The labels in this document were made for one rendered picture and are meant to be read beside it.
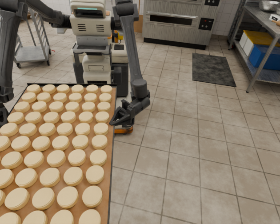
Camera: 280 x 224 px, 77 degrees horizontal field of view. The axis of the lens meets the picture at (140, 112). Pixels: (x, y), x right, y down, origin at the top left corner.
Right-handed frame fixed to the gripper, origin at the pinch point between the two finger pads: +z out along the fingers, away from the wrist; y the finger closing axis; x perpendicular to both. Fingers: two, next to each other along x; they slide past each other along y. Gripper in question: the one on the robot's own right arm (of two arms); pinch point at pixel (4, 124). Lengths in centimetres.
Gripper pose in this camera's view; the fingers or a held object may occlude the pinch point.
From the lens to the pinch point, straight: 79.0
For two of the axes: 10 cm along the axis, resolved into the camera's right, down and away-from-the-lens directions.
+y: 0.6, -7.3, -6.8
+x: 6.7, -4.8, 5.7
